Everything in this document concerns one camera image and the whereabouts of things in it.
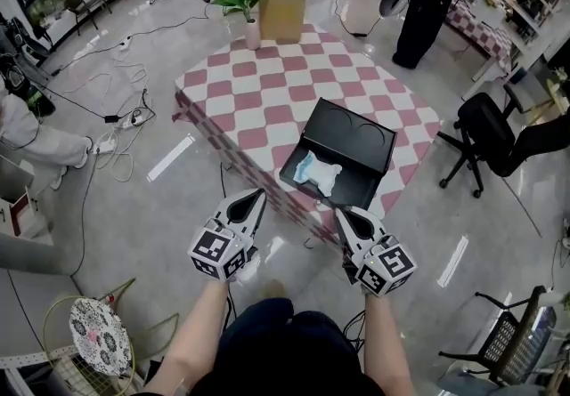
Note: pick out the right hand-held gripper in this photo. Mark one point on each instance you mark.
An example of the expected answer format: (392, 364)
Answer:
(385, 269)

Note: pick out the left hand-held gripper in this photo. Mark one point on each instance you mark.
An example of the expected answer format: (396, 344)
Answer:
(216, 254)

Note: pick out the white and blue plastic packet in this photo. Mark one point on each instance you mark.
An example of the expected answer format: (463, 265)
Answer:
(320, 172)

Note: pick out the black box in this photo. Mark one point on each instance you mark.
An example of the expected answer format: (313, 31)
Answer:
(356, 140)

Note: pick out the person's left forearm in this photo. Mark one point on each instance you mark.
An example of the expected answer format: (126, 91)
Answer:
(196, 332)

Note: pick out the person's right forearm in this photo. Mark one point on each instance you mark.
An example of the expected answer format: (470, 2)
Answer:
(387, 341)

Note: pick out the brown cardboard box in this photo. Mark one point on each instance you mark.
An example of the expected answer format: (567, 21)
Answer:
(281, 16)

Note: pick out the person's shoe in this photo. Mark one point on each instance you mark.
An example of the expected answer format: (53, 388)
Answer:
(274, 289)

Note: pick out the red white checked tablecloth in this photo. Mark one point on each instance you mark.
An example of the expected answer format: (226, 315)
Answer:
(276, 87)

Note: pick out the person's dark blue trousers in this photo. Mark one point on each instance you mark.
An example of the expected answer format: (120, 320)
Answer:
(285, 349)

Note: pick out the white power strip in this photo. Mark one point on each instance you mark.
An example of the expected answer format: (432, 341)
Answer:
(131, 119)
(106, 147)

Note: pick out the black power adapter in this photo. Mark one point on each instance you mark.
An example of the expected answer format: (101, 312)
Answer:
(110, 118)

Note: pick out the black office chair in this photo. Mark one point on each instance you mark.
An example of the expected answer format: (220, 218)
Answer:
(490, 131)

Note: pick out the black mesh chair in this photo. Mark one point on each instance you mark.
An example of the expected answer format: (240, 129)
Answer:
(516, 341)

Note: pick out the white drawer cabinet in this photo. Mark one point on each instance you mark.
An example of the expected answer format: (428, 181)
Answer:
(18, 212)

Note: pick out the small checked cloth table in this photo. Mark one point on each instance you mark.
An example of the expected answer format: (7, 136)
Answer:
(483, 34)

